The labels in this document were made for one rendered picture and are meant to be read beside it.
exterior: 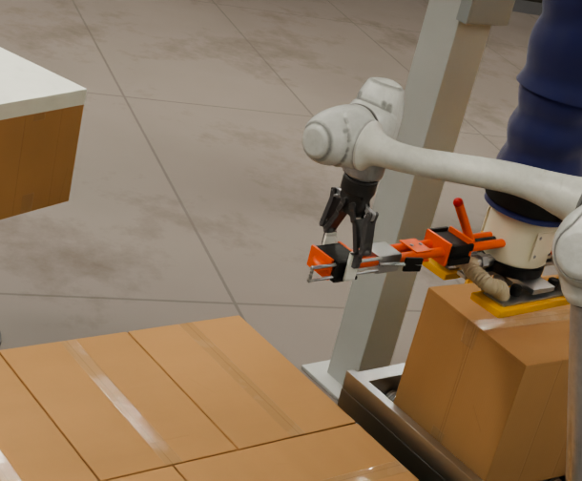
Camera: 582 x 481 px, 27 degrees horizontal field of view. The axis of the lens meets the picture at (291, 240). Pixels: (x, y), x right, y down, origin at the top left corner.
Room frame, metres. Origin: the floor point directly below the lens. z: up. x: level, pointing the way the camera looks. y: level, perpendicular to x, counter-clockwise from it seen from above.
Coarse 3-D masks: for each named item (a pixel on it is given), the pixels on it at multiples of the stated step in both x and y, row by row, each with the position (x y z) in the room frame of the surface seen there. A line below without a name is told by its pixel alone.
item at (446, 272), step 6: (426, 264) 2.75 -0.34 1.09; (432, 264) 2.74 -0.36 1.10; (438, 264) 2.74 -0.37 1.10; (432, 270) 2.73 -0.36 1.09; (438, 270) 2.72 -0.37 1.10; (444, 270) 2.72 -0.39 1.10; (450, 270) 2.73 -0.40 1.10; (456, 270) 2.73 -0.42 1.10; (438, 276) 2.71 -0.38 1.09; (444, 276) 2.70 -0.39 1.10; (450, 276) 2.71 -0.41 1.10; (456, 276) 2.73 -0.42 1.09
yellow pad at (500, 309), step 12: (516, 288) 2.65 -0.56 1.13; (480, 300) 2.61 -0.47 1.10; (492, 300) 2.61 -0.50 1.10; (516, 300) 2.64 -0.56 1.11; (528, 300) 2.65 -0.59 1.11; (540, 300) 2.68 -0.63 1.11; (552, 300) 2.70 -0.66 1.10; (564, 300) 2.72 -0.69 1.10; (492, 312) 2.57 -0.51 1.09; (504, 312) 2.57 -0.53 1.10; (516, 312) 2.60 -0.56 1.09
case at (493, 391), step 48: (432, 288) 2.93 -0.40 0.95; (480, 288) 3.01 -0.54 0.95; (432, 336) 2.89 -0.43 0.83; (480, 336) 2.76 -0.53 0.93; (528, 336) 2.79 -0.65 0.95; (432, 384) 2.84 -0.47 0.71; (480, 384) 2.72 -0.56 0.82; (528, 384) 2.64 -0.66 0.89; (432, 432) 2.80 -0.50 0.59; (480, 432) 2.68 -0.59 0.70; (528, 432) 2.69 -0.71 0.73; (528, 480) 2.73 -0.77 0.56
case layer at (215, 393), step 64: (0, 384) 2.60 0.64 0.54; (64, 384) 2.67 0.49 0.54; (128, 384) 2.75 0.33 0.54; (192, 384) 2.83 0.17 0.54; (256, 384) 2.91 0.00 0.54; (0, 448) 2.34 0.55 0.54; (64, 448) 2.40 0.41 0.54; (128, 448) 2.46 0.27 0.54; (192, 448) 2.53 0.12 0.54; (256, 448) 2.60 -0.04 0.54; (320, 448) 2.67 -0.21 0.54; (384, 448) 2.75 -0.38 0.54
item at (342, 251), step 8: (312, 248) 2.37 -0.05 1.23; (320, 248) 2.37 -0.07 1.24; (328, 248) 2.38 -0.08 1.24; (336, 248) 2.39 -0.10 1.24; (344, 248) 2.40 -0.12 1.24; (312, 256) 2.37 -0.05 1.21; (320, 256) 2.35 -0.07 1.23; (328, 256) 2.34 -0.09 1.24; (336, 256) 2.35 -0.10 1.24; (344, 256) 2.36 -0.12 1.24; (320, 272) 2.34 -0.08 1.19; (328, 272) 2.32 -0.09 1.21
